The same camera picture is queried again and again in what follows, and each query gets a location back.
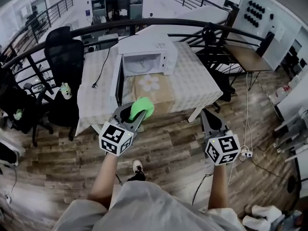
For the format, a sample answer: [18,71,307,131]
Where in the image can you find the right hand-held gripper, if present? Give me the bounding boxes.
[200,109,242,167]

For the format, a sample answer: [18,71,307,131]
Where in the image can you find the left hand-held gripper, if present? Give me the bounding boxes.
[98,102,148,158]

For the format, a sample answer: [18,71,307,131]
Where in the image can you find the glass microwave turntable plate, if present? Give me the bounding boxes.
[125,56,155,74]

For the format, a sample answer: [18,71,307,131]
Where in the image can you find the person's left forearm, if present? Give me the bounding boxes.
[87,153,120,210]

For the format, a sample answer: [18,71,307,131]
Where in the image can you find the person's right forearm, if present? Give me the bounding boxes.
[207,163,230,212]

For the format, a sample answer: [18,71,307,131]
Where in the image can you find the white microwave oven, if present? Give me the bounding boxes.
[110,34,179,107]

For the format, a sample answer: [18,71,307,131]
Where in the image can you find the beige mat with white flower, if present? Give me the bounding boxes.
[123,73,176,116]

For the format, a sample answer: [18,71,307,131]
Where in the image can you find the table with checked tablecloth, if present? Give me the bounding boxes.
[75,41,224,137]

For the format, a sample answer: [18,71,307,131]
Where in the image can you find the person's white shoe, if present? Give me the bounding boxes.
[132,159,146,178]

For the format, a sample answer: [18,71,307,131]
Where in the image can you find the pale green plush toy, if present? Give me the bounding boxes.
[60,82,73,100]

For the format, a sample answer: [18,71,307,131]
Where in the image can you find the brown wooden side desk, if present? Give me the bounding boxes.
[223,43,273,73]

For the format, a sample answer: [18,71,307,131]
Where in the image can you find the tall black mesh office chair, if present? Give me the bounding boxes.
[44,26,85,142]

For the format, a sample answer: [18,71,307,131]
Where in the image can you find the person's grey shirt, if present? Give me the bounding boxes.
[51,180,242,231]

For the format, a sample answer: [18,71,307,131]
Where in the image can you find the black metal railing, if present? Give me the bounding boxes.
[0,17,275,98]

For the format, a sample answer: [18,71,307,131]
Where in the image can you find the pair of white shoes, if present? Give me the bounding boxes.
[242,204,283,231]

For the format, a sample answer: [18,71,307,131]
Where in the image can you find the low black office chair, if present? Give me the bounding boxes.
[0,67,54,148]

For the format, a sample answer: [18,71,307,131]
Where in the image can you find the whiteboard with black pegs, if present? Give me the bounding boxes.
[232,0,303,72]

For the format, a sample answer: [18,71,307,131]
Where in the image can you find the white hanging cable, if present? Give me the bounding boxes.
[227,71,255,185]

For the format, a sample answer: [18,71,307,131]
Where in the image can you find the black power cable with plug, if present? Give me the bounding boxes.
[91,47,112,89]

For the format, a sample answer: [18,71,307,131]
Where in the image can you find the black floor cable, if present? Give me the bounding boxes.
[191,172,214,206]

